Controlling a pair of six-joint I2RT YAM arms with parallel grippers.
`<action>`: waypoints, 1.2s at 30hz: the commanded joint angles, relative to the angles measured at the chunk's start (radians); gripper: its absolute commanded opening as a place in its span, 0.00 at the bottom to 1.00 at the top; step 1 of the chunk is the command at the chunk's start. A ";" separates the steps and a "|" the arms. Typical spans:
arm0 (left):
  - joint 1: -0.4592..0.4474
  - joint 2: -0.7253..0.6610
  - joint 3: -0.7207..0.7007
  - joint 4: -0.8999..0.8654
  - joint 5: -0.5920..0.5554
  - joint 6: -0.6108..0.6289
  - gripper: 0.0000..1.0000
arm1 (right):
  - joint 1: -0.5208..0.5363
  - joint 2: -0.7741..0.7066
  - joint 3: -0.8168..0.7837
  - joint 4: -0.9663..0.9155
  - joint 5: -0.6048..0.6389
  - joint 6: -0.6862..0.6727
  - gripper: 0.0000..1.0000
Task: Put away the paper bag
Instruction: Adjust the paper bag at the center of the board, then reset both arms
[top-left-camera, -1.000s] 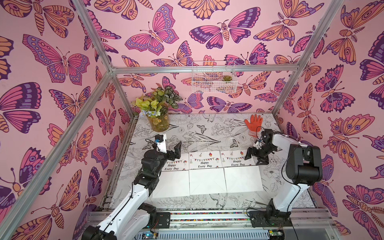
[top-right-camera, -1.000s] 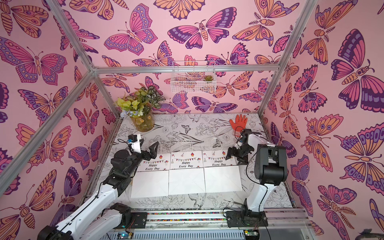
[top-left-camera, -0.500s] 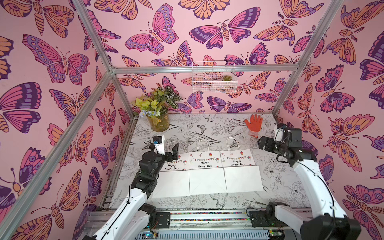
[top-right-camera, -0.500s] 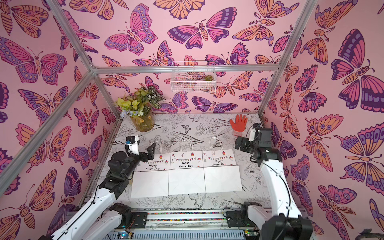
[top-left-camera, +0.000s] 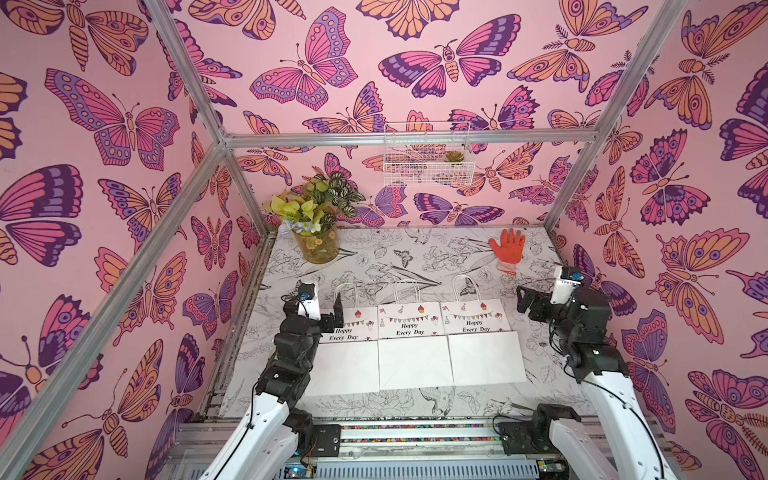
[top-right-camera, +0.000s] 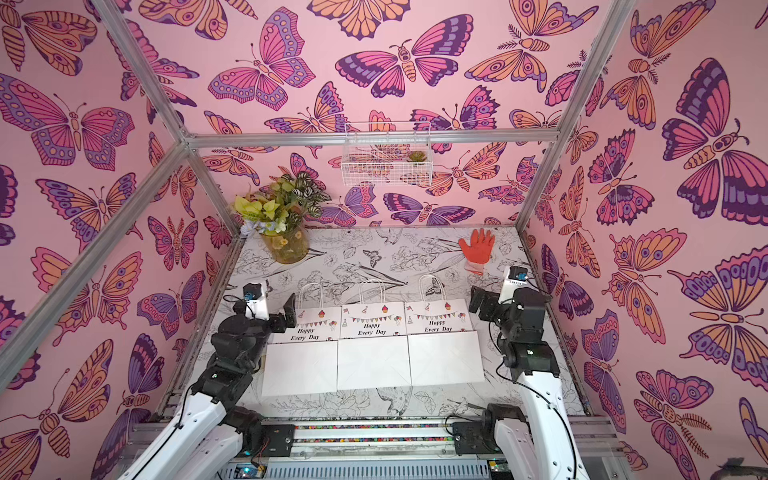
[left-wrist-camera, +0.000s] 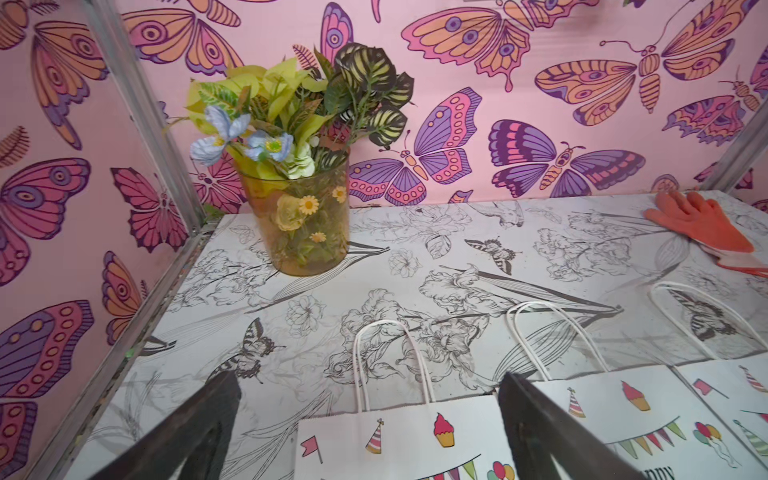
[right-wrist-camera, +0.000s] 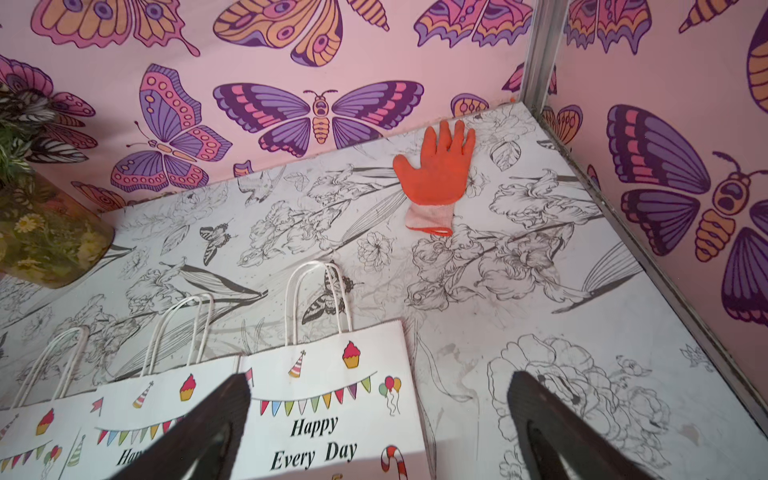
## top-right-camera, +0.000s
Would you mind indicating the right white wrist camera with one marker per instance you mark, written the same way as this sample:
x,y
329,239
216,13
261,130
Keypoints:
x,y
515,277

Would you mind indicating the red rubber glove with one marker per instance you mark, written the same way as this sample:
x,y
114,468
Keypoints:
x,y
477,250

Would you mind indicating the small plant in basket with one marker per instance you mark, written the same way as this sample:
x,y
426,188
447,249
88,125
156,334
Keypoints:
x,y
417,156

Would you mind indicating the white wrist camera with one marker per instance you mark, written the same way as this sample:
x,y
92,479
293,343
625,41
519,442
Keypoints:
x,y
515,277
255,298

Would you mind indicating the white wire wall basket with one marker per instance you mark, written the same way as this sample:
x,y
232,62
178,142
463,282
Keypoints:
x,y
375,152

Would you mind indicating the potted green leafy plant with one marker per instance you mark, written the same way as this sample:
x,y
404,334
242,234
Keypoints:
x,y
277,215

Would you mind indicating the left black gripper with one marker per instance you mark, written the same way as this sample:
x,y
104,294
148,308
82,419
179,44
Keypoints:
x,y
279,326

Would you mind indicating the white paper gift bag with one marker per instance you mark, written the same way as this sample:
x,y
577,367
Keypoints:
x,y
303,360

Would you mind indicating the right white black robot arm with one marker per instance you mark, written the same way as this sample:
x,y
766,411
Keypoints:
x,y
534,372

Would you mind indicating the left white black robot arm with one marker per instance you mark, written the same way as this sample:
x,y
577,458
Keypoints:
x,y
210,428

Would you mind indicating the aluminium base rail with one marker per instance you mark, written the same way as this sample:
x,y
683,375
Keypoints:
x,y
450,447

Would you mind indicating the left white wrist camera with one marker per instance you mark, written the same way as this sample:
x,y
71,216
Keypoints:
x,y
255,298

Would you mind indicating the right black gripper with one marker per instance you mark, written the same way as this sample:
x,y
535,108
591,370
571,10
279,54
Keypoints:
x,y
488,307

